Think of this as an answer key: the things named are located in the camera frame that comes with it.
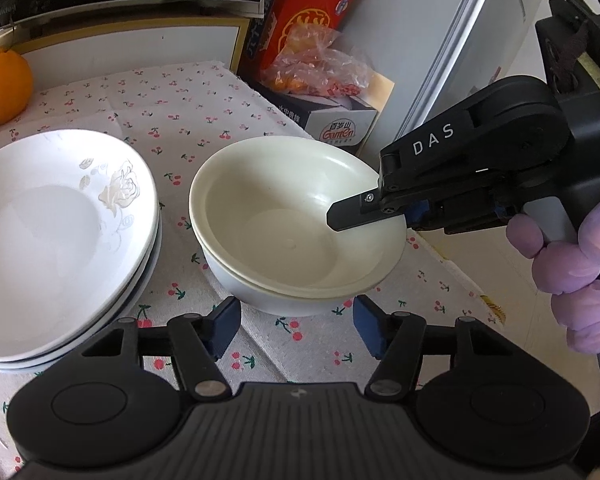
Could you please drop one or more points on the person's right hand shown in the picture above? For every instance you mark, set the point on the person's right hand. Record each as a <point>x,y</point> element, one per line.
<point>580,280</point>

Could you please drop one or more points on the plastic bag of oranges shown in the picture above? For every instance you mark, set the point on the plastic bag of oranges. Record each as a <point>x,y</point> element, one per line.
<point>320,70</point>

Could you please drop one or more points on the white bowl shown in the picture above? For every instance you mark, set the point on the white bowl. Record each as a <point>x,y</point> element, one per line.
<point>290,307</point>

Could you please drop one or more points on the red cardboard box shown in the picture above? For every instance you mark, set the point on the red cardboard box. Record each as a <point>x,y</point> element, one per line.
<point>320,5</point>

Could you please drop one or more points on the white wooden stand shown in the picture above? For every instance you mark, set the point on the white wooden stand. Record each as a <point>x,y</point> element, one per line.
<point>130,45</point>

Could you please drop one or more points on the white refrigerator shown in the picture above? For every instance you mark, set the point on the white refrigerator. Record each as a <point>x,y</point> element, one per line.
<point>455,35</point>

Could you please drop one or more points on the cherry print tablecloth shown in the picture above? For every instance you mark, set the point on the cherry print tablecloth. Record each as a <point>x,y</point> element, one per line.
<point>180,105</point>

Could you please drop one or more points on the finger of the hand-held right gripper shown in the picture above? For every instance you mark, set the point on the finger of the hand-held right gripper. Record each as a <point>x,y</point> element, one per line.
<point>350,212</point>
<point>417,212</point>

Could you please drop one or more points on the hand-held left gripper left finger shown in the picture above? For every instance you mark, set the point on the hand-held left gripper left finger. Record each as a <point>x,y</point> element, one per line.
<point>225,323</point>

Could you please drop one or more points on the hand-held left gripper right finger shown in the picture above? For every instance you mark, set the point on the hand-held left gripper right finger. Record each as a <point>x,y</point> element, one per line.
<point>370,323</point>

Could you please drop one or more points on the white plate with flower print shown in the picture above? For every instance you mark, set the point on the white plate with flower print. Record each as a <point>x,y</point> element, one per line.
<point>45,240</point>

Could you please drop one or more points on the white cardboard box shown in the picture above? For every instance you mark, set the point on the white cardboard box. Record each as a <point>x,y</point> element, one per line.
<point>340,130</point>

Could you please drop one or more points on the large orange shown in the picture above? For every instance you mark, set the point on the large orange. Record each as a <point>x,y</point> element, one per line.
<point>2,90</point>

